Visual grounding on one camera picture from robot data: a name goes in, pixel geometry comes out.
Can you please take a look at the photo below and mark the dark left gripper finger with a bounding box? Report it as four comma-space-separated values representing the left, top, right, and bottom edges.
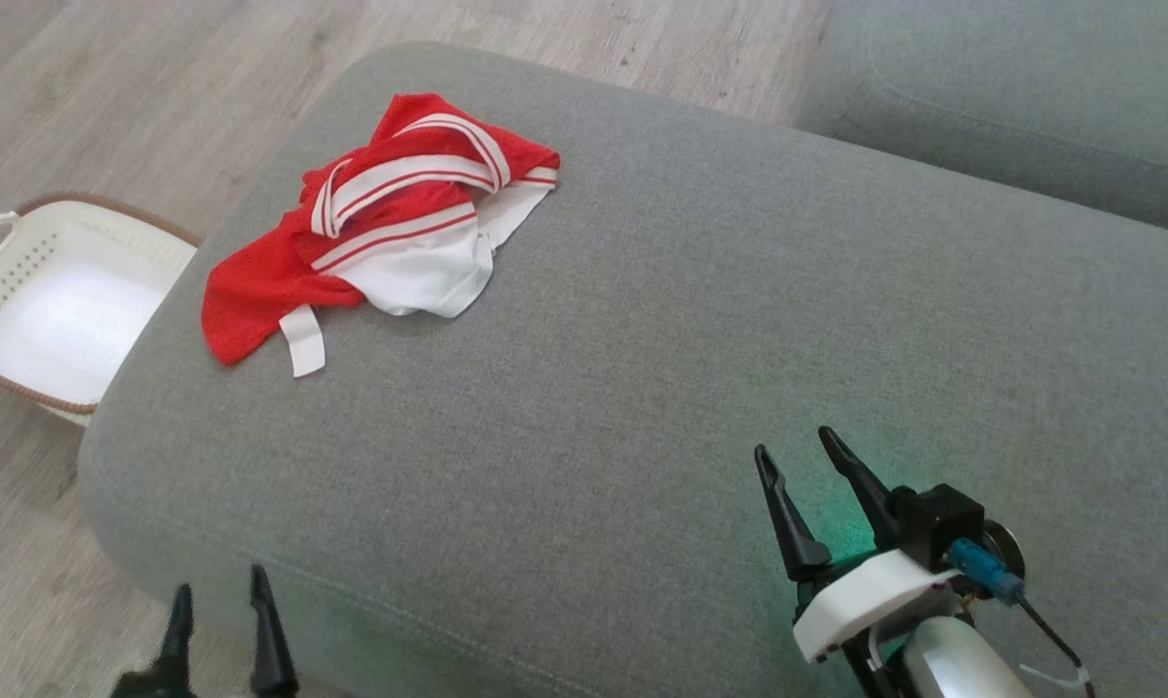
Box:
249, 564, 300, 698
152, 584, 197, 698

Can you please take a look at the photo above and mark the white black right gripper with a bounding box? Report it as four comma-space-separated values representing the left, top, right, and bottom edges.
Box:
754, 427, 961, 698

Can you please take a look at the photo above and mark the red white basketball jersey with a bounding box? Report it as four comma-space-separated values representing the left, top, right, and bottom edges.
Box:
201, 92, 562, 379

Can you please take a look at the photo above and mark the large grey sofa cushion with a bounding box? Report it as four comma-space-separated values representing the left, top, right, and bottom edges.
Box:
78, 41, 1168, 698

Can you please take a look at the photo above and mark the white plastic laundry basket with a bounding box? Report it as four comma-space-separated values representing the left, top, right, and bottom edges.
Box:
0, 191, 202, 428

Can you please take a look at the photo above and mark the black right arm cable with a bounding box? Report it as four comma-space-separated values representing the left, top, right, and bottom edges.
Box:
1015, 591, 1098, 698

